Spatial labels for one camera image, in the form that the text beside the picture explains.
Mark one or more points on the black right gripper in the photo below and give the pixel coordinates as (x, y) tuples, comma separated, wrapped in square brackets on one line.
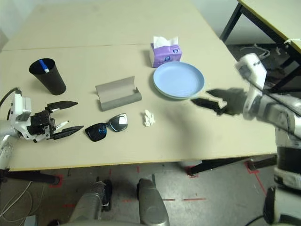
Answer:
[(235, 102)]

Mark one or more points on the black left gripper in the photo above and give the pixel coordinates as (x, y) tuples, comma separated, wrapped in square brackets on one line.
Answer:
[(42, 124)]

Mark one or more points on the black sunglasses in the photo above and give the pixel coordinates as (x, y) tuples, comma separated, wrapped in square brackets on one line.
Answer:
[(97, 133)]

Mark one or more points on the blue plate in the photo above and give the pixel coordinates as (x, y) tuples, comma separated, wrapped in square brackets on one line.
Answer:
[(178, 80)]

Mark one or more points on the grey glasses case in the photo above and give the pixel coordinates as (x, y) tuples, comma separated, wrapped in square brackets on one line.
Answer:
[(117, 103)]

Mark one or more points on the white tissue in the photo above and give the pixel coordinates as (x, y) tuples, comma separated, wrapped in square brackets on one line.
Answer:
[(148, 118)]

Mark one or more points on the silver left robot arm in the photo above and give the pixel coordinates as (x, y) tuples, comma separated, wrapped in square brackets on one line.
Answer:
[(5, 141)]

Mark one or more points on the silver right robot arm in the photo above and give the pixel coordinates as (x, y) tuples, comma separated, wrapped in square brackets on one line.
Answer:
[(277, 113)]

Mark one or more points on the black tapered cup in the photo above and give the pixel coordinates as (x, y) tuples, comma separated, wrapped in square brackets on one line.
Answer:
[(53, 82)]

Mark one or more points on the green plate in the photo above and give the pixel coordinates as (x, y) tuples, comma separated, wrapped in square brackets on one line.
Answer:
[(172, 98)]

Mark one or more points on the blue capped marker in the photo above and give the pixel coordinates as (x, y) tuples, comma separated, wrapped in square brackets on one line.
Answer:
[(43, 65)]

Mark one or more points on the purple tissue pack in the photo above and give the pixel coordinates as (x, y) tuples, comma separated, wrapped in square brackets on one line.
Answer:
[(164, 55)]

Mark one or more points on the white zip tie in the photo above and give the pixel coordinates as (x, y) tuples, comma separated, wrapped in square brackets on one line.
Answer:
[(291, 40)]

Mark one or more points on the grey robot torso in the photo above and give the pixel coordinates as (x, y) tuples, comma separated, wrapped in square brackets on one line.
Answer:
[(98, 223)]

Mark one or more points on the grey robot right leg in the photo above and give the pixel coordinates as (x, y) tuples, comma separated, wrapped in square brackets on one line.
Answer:
[(152, 207)]

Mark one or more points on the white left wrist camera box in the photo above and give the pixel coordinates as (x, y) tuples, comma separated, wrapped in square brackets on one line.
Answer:
[(21, 106)]

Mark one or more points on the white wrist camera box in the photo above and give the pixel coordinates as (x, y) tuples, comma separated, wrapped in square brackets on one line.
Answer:
[(252, 68), (21, 106)]

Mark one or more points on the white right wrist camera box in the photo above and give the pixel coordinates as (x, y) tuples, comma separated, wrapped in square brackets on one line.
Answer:
[(252, 68)]

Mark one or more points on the side table black frame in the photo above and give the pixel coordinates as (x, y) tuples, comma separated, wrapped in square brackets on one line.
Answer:
[(231, 21)]

